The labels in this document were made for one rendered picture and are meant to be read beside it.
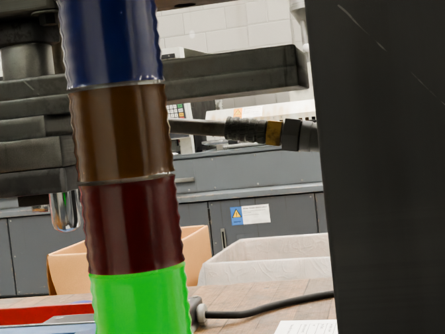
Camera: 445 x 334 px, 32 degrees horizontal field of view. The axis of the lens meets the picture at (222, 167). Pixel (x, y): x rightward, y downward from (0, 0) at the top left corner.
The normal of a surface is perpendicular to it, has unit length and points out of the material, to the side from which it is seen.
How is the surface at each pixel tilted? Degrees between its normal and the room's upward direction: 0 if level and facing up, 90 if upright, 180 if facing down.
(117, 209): 76
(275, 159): 90
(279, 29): 90
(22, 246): 90
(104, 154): 104
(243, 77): 90
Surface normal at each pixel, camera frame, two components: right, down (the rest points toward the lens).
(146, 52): 0.79, 0.19
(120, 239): -0.15, -0.18
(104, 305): -0.61, -0.14
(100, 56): -0.10, 0.31
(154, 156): 0.66, -0.28
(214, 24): -0.25, 0.08
